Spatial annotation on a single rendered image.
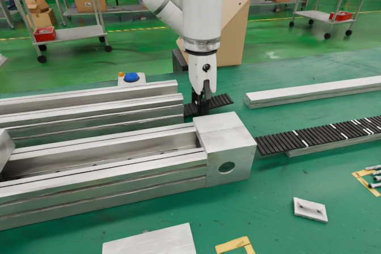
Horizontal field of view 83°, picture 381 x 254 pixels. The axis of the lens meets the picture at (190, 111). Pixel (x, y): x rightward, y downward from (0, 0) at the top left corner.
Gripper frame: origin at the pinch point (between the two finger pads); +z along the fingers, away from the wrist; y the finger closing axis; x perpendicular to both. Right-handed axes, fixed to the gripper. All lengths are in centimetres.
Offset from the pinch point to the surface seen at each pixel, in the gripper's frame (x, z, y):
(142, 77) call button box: 14.3, -3.0, 13.0
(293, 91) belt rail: -28.8, 0.1, -0.4
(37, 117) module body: 36.7, -5.4, -4.8
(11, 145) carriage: 37.5, -6.6, -14.5
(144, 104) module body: 14.7, -5.1, -5.0
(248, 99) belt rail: -14.5, 0.9, -0.1
